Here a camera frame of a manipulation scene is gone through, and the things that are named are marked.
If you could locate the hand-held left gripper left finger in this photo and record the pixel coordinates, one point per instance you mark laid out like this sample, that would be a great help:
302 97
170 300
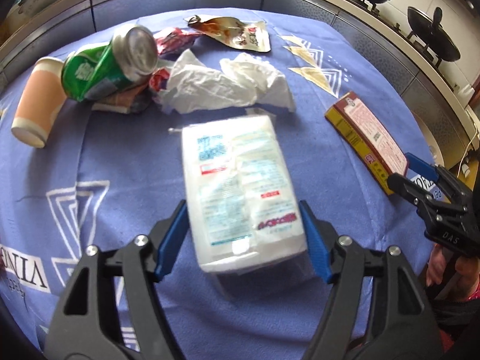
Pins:
172 240

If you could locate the brown flat packet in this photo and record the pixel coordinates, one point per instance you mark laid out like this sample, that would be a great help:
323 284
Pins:
120 101

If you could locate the blue printed tablecloth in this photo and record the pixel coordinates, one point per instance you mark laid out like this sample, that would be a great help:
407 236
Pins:
131 165

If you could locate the small red wrapper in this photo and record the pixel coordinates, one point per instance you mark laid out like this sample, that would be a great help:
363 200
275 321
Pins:
159 79

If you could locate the person's right hand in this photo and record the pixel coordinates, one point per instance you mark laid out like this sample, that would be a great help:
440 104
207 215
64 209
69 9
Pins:
438 266

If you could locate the orange paper cup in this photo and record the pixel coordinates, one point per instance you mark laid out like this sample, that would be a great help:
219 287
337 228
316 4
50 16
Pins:
37 101

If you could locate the beige round board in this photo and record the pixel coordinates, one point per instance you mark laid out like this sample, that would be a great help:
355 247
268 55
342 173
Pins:
427 138

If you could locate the gas stove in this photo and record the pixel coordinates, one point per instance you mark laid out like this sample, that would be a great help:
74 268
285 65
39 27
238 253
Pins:
397 18

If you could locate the red yellow box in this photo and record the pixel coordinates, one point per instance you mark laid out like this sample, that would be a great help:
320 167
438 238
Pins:
367 135

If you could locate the crumpled white tissue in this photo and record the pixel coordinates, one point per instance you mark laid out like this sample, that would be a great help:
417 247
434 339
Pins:
202 86
270 82

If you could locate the red foil wrapper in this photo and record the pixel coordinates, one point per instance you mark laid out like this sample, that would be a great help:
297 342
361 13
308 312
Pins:
172 39

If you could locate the white tissue pack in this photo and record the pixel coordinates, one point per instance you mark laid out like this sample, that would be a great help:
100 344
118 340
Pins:
232 195

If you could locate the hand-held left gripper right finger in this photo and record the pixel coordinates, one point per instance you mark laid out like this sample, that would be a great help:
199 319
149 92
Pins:
317 240

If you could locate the beige snack pouch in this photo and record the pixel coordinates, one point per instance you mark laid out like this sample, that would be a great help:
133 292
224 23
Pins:
240 33

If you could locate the black pan with lid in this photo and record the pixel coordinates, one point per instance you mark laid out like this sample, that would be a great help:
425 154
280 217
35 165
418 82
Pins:
435 37

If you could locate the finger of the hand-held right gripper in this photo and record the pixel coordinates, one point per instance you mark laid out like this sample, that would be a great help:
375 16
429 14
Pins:
420 165
407 189

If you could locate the crushed green can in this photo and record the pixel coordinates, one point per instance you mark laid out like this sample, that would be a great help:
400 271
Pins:
97 67

